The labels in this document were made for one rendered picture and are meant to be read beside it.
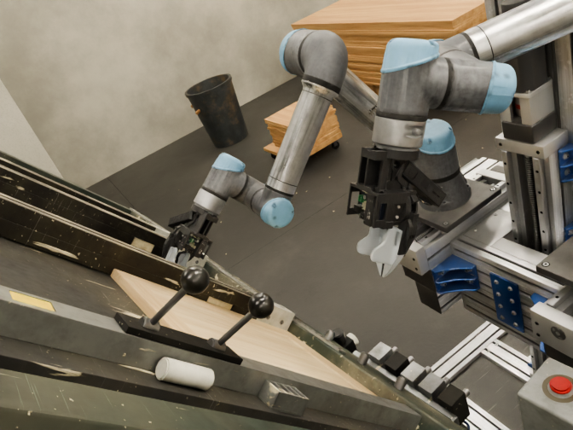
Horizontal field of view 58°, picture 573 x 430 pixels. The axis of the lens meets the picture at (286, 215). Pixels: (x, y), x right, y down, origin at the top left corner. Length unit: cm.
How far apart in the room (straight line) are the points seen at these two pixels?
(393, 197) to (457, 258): 82
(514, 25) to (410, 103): 26
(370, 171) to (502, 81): 22
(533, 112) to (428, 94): 57
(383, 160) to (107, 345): 45
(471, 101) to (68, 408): 63
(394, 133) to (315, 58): 53
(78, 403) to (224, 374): 39
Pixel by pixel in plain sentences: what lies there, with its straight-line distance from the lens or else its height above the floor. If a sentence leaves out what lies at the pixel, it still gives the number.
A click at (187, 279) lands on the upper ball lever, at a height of 155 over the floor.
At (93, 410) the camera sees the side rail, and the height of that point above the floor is 162.
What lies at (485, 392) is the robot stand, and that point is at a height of 21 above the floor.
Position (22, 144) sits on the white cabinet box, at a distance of 482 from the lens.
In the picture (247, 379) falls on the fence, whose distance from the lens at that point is 84.
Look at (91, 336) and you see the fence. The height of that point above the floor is 154.
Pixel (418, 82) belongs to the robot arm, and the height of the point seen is 163.
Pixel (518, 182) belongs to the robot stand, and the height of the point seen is 112.
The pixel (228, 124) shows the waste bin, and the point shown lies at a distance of 552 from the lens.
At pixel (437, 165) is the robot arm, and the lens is 147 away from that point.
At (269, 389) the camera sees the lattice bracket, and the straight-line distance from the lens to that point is 85.
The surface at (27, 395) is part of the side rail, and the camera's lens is 44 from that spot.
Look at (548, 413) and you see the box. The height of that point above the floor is 92.
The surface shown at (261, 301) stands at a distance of 74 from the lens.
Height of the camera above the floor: 189
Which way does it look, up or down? 29 degrees down
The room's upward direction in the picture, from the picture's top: 22 degrees counter-clockwise
